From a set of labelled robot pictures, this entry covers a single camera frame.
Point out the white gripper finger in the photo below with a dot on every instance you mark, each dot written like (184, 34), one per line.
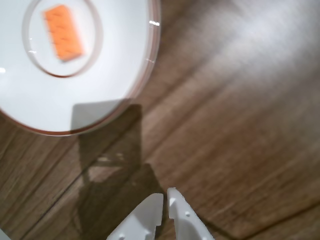
(185, 220)
(145, 215)

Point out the orange lego block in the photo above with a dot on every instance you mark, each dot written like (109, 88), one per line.
(65, 32)

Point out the white plate with brown rings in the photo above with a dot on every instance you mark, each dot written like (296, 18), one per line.
(112, 82)

